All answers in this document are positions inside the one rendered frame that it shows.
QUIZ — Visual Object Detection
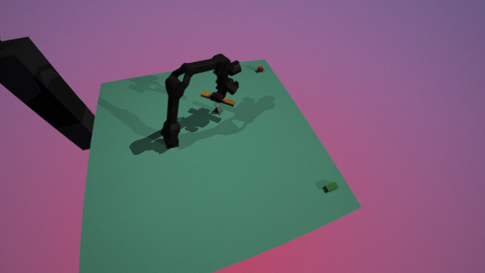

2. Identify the orange bar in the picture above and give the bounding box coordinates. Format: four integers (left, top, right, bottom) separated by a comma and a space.
201, 91, 236, 107

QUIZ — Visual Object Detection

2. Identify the green block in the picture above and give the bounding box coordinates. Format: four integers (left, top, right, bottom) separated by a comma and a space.
324, 182, 338, 192

